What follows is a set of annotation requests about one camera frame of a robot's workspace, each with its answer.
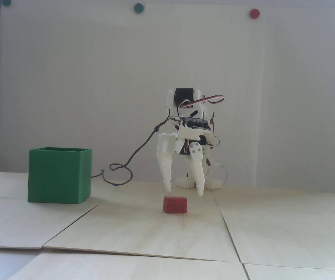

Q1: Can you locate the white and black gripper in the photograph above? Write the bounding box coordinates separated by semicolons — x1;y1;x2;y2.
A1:
157;125;214;196

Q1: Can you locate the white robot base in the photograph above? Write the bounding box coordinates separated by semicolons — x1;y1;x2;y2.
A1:
176;176;223;190

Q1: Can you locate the red rectangular block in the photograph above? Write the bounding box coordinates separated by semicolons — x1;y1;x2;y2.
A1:
163;196;188;214

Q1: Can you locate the green open box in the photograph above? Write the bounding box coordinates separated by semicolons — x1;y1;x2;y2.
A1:
28;147;93;204

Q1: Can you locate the white backdrop sheet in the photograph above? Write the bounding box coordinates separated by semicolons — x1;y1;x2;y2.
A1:
0;0;335;194

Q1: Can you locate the black camera cable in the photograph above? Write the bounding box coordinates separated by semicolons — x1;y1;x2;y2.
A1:
91;108;182;186

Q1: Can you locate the black camera circuit board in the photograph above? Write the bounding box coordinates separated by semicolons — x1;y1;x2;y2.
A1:
175;116;213;131

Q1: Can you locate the white thin cable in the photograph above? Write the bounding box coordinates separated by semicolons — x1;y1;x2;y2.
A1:
218;164;229;185

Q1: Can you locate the red white black servo wire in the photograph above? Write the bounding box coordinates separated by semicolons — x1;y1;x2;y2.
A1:
178;94;225;117

